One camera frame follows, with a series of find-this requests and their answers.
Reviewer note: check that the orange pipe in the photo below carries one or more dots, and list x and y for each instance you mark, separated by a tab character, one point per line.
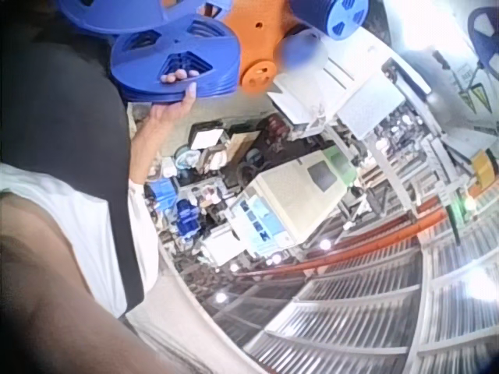
351	249

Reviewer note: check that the person's right hand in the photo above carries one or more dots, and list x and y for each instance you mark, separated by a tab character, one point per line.
171	111

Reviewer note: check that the beige machine with green panel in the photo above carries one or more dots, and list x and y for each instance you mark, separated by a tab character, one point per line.
288	195

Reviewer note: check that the blue reel with light hub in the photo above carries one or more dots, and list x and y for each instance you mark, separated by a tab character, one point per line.
339	17

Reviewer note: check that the stack of blue tape reels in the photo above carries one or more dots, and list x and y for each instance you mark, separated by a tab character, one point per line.
156	50

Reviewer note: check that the white machine housing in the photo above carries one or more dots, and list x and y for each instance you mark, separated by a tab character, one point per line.
351	89

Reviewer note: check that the orange plastic reel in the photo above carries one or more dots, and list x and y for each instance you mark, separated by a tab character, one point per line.
257	43

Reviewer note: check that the yellow triangle warning sign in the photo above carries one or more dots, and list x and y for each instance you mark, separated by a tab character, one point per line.
476	97

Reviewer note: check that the yellow box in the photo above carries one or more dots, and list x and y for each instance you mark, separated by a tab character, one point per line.
482	166

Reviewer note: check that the blue plastic box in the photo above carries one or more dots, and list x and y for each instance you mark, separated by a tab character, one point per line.
163	191

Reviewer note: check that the blue electric motor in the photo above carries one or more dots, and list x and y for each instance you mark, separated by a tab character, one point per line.
185	216

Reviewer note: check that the blue reel poster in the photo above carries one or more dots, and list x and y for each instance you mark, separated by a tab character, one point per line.
485	35

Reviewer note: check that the large blue tape reel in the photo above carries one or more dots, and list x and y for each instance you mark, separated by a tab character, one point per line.
109	15

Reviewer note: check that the cluttered workbench with tools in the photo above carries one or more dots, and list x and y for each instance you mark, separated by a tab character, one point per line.
202	156

